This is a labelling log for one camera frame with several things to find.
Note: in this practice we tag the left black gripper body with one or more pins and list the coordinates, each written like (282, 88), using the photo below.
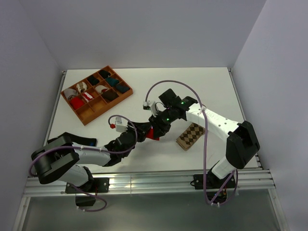
(139, 134)

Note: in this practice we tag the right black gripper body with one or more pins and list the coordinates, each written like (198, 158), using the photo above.
(163, 120)

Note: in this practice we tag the beige argyle sock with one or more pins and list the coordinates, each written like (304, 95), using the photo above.
(190, 136)

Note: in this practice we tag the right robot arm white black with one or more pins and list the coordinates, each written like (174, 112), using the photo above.
(240, 138)

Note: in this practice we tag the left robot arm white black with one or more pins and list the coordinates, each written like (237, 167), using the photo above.
(66, 157)

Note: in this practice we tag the black blue patterned sock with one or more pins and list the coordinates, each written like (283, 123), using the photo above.
(81, 140)

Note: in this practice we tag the orange divided sock tray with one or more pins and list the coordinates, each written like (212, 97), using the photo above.
(98, 106)

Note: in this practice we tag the dark green rolled sock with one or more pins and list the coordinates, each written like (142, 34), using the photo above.
(122, 88)

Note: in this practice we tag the red white striped sock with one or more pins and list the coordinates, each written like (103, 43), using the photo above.
(87, 97)

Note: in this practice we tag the white red rolled sock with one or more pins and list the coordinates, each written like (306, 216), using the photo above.
(101, 88)

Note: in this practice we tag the teal rolled sock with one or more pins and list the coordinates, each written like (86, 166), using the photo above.
(112, 81)

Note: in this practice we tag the black rolled sock middle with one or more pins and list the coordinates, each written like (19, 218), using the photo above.
(92, 80)

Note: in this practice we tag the black rolled sock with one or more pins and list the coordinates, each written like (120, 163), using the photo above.
(104, 74)
(92, 80)

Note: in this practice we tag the beige brown rolled sock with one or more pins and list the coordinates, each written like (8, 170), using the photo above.
(81, 87)

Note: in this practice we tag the black rolled sock far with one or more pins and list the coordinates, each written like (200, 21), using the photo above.
(104, 74)

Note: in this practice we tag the grey rolled sock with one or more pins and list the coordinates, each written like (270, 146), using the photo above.
(70, 93)

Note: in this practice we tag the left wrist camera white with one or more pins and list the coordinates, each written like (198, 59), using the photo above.
(118, 125)

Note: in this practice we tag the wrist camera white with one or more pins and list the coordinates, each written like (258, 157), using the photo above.
(150, 106)
(118, 125)

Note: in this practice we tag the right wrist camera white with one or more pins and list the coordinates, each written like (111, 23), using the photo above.
(150, 106)

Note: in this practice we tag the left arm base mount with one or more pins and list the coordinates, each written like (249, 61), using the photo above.
(86, 195)

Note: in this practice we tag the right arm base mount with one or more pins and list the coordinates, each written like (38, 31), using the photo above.
(213, 184)

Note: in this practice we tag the aluminium rail frame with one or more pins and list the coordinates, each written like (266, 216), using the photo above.
(156, 200)

